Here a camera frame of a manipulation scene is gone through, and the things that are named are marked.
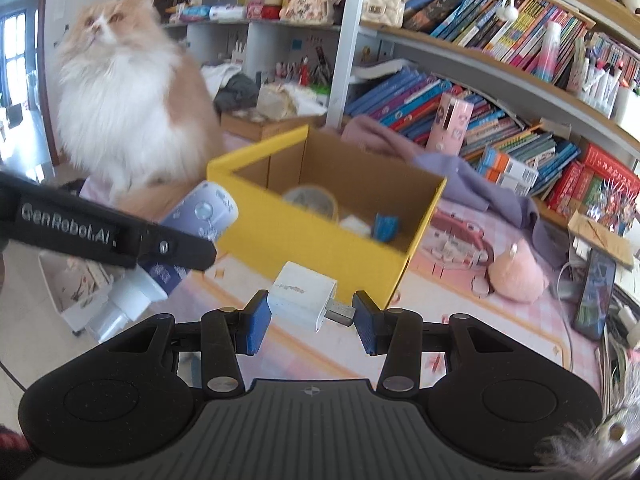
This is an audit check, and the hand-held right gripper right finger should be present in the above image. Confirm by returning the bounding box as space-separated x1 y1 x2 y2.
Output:
352 290 522 395

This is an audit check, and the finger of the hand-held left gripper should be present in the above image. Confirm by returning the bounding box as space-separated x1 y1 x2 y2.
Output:
136 221 219 272

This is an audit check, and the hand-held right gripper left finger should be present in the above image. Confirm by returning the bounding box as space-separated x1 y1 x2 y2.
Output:
102 290 273 395

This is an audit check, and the purple and white bottle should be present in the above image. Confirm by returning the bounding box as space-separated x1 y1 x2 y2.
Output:
85 181 240 339

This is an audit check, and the white usb charger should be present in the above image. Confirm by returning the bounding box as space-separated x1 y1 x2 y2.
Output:
266 261 357 334

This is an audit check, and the yellow cardboard box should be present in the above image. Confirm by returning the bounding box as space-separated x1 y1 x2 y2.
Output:
206 124 448 311

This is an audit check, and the blue plastic packet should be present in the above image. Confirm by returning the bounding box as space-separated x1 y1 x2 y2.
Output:
372 213 401 242

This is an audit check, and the pink basket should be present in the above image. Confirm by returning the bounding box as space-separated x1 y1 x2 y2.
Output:
414 209 497 282

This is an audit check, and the clear tape roll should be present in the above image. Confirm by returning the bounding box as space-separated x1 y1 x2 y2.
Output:
281 184 341 222

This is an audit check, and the orange and white cat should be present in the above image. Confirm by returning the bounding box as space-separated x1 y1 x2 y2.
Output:
52 0 227 222

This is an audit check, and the small brown cardboard box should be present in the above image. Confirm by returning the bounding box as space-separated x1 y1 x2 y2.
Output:
220 109 329 143

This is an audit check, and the pink plush toy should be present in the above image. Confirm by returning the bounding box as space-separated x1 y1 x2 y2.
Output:
487 239 551 304

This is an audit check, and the dark grey cloth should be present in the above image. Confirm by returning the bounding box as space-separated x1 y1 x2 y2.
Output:
214 73 262 112

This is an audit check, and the glass door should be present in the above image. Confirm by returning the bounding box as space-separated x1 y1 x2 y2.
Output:
0 9 42 113

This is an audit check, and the white cloth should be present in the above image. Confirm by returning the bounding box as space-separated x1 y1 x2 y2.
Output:
201 63 246 97

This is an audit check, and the crumpled white paper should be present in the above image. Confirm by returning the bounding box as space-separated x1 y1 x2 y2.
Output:
256 81 327 122

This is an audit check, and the pink and purple cloth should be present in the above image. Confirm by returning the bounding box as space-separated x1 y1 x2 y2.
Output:
341 114 567 267

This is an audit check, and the orange and white carton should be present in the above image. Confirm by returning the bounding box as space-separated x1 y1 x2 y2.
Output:
475 145 540 197

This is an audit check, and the tall pink box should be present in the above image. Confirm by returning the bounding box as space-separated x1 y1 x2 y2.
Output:
426 91 474 157

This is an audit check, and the row of colourful books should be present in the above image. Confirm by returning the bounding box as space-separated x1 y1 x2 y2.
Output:
400 0 597 82
344 66 640 223

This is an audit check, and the black smartphone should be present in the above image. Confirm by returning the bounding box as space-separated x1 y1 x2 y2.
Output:
573 248 618 342

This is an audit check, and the grey feather toy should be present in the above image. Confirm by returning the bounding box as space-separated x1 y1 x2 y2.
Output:
535 407 632 472

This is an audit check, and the flat cardboard piece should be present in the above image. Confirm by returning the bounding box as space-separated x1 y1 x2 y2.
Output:
567 209 636 269

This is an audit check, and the white bookshelf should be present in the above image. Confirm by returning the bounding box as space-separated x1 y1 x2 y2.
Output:
324 0 640 233

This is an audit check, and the white quilted handbag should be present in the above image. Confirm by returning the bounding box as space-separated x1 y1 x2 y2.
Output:
360 0 406 29

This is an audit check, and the white pen holder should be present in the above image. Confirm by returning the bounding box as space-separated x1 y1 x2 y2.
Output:
574 44 632 117

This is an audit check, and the pink spray bottle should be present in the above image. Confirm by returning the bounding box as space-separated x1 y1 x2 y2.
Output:
539 20 564 82

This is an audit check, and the white cable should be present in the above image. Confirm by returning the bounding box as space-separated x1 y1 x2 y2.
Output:
549 259 577 373

